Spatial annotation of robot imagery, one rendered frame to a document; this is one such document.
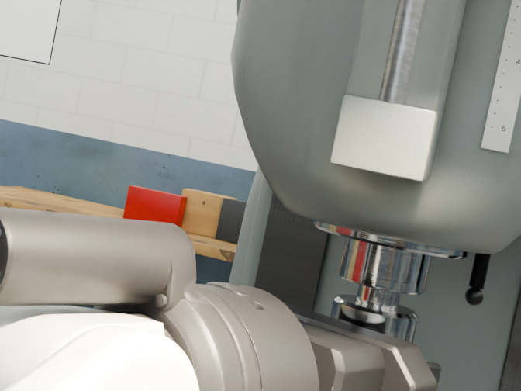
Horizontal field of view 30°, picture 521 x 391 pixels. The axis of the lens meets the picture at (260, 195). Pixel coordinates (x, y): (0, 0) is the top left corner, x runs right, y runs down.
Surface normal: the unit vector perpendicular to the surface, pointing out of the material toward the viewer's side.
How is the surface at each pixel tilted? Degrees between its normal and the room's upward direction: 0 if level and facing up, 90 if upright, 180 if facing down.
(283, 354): 56
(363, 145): 90
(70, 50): 90
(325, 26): 90
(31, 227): 40
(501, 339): 90
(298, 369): 66
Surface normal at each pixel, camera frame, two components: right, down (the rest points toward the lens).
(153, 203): -0.27, 0.00
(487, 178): 0.03, 0.21
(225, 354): 0.73, -0.46
